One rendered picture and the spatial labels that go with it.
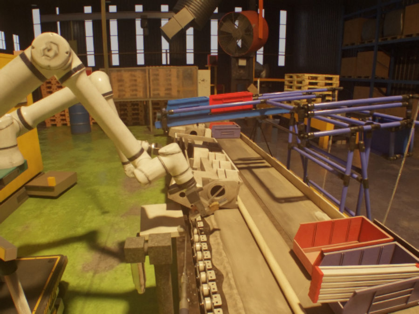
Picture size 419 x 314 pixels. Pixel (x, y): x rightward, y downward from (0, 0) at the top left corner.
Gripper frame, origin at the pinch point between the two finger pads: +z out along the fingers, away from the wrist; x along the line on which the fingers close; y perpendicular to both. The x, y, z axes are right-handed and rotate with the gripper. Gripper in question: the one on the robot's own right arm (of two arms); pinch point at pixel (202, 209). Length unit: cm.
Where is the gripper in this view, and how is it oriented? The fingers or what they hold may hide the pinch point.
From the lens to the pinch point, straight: 123.4
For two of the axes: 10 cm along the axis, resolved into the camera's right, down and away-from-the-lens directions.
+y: 9.0, -4.5, 0.0
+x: -1.4, -2.8, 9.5
